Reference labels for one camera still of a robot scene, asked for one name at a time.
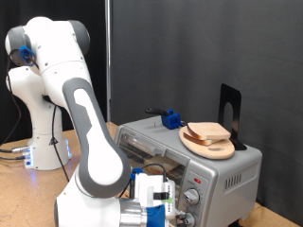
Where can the wrist camera on blue mount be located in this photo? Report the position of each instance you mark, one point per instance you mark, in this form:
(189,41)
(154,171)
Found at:
(156,216)

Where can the silver toaster oven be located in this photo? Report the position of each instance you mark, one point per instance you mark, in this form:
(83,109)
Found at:
(227,170)

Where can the silver oven dial knob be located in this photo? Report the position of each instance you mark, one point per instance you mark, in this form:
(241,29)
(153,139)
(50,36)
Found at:
(190,220)
(191,196)

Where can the black fabric curtain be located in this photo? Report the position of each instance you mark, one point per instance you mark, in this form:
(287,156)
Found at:
(98,47)

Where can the dark grey fabric backdrop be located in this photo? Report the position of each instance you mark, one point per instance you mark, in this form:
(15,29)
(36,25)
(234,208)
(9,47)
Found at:
(205,47)

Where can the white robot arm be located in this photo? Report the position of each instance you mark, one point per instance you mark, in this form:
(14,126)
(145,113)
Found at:
(98,164)

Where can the black metal bookend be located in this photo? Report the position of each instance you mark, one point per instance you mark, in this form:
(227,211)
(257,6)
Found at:
(237,94)

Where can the round wooden cutting board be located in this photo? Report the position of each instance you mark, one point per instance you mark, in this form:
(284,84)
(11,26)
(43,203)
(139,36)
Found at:
(210,151)

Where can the metal spatula with blue block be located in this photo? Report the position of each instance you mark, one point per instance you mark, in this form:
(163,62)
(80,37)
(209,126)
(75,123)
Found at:
(172,119)

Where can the vertical metal pole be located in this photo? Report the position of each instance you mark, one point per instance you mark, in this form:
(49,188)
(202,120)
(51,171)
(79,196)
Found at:
(108,63)

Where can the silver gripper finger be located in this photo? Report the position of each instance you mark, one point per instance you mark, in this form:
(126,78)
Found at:
(182,216)

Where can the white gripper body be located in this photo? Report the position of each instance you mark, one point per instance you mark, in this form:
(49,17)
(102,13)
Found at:
(150,189)

